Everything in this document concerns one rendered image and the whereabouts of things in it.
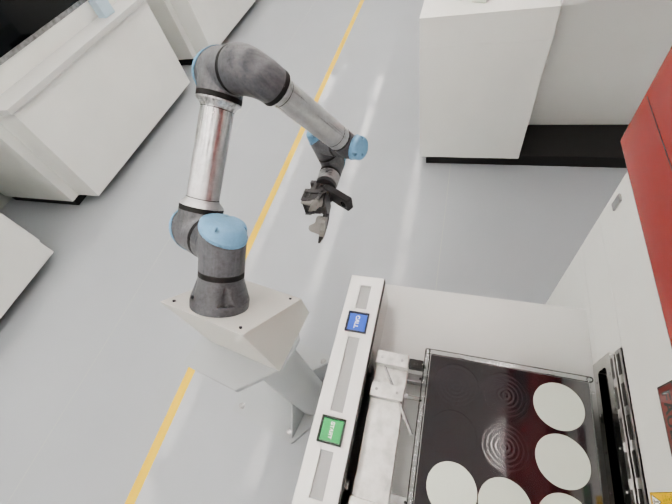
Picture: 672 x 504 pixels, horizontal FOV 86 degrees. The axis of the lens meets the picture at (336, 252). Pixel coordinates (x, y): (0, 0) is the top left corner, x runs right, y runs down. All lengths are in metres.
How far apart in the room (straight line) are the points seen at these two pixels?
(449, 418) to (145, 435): 1.69
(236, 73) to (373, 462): 0.93
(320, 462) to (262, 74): 0.87
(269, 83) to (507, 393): 0.90
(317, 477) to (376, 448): 0.15
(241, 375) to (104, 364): 1.55
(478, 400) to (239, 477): 1.32
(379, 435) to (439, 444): 0.14
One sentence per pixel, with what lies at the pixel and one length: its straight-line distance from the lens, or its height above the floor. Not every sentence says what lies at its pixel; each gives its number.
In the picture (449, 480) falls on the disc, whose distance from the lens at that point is 0.92.
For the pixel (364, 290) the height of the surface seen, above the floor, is 0.96.
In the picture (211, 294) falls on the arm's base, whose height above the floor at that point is 1.12.
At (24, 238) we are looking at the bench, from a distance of 3.27.
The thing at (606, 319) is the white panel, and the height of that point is 0.93.
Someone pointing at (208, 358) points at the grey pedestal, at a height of 0.82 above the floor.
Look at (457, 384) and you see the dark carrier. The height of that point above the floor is 0.90.
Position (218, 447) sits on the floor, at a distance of 2.06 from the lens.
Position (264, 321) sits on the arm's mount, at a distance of 0.93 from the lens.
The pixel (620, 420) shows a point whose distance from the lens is 0.98.
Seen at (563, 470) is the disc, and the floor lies 0.90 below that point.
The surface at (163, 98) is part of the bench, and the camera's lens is 4.15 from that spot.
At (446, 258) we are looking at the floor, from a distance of 2.19.
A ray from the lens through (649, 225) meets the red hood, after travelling 0.82.
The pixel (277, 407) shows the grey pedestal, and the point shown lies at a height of 0.01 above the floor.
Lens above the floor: 1.82
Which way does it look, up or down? 53 degrees down
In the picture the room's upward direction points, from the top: 18 degrees counter-clockwise
